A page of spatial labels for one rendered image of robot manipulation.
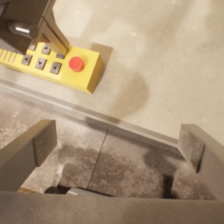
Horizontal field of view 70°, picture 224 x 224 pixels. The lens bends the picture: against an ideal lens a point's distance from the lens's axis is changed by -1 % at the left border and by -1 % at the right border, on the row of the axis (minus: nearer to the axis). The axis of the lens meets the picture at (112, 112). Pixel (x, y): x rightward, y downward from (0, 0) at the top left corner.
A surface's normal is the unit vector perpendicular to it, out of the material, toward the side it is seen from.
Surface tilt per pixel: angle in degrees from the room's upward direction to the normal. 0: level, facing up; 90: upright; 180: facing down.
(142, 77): 0
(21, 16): 90
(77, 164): 0
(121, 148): 0
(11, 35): 90
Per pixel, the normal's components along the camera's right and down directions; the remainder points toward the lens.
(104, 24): -0.14, -0.13
